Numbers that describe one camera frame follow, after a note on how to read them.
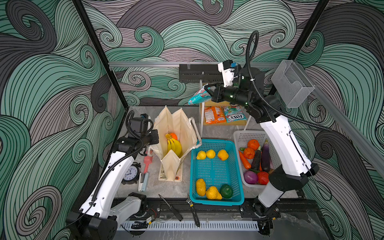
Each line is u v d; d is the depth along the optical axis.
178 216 0.70
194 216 0.71
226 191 0.74
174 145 0.93
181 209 0.74
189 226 0.70
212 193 0.73
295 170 0.40
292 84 0.78
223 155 0.88
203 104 0.76
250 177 0.78
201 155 0.88
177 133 1.00
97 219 0.36
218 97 0.51
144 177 0.81
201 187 0.76
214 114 0.92
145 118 0.66
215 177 0.84
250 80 0.40
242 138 0.95
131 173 0.83
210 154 0.89
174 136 0.96
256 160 0.86
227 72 0.51
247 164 0.86
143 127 0.56
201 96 0.61
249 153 0.87
